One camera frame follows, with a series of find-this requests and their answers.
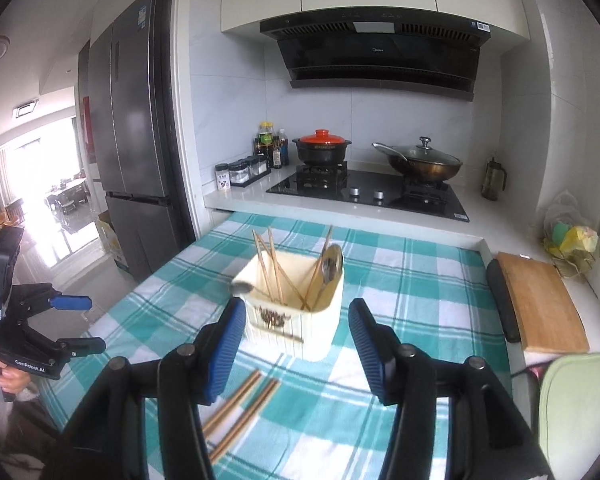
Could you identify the metal spoon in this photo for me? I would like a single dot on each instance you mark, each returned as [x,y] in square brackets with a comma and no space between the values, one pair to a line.
[334,260]
[241,289]

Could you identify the dark brown jug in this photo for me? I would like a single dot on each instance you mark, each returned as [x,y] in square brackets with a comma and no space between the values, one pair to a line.
[492,180]

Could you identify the spice jar rack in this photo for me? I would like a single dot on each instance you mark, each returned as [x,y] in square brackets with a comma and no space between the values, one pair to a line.
[250,170]

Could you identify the single wooden chopstick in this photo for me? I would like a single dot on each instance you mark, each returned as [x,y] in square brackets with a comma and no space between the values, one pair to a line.
[275,265]
[291,287]
[320,262]
[259,262]

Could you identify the black clay pot red lid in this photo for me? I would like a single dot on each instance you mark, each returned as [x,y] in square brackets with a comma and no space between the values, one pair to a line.
[322,152]

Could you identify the yellow-capped oil bottle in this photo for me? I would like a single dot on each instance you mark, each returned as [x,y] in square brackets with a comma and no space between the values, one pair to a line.
[266,137]

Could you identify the cream utensil holder box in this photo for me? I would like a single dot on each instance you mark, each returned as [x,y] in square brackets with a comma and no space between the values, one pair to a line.
[320,330]

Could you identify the green cutting board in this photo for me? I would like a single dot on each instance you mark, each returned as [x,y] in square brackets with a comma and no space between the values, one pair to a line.
[575,410]

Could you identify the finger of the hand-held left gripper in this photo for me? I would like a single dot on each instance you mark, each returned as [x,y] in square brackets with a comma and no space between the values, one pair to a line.
[72,303]
[82,346]

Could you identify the teal plaid tablecloth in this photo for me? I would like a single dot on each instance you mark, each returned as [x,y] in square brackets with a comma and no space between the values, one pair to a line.
[420,285]

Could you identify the dark sauce bottle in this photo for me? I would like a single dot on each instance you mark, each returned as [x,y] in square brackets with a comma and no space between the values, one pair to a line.
[283,149]
[276,155]

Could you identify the cardboard box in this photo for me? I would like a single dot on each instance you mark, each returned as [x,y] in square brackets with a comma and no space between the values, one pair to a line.
[112,240]

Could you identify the person's left hand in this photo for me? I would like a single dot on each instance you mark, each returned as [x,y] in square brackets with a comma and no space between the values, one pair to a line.
[15,382]

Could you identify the wooden cutting board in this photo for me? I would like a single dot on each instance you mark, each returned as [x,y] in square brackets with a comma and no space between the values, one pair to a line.
[545,300]

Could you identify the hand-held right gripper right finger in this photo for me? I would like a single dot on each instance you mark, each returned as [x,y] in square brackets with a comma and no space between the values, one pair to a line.
[372,355]

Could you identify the ceiling vent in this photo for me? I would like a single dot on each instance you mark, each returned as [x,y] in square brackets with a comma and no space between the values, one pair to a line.
[26,110]

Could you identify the white-labelled spice jar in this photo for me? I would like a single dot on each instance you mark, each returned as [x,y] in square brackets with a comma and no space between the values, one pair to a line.
[222,177]

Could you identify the wooden dining table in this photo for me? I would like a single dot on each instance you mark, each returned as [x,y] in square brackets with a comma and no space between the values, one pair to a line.
[67,192]

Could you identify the black gas hob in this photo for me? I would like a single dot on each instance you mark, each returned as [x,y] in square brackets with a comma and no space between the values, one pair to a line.
[330,192]

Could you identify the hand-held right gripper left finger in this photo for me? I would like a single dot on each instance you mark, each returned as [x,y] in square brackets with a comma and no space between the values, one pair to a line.
[225,355]

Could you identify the row of wooden chopsticks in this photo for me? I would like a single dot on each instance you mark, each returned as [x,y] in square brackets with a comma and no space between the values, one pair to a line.
[244,421]

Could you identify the grey refrigerator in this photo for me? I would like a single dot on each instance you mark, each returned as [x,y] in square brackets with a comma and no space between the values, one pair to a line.
[135,110]

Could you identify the black range hood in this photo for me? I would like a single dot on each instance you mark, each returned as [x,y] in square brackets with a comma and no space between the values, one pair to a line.
[380,55]

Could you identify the wok with glass lid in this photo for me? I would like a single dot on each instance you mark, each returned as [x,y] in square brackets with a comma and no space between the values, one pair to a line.
[425,165]

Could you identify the yellow green plastic bag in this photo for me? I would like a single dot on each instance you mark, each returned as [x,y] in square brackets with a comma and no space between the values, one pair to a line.
[575,237]

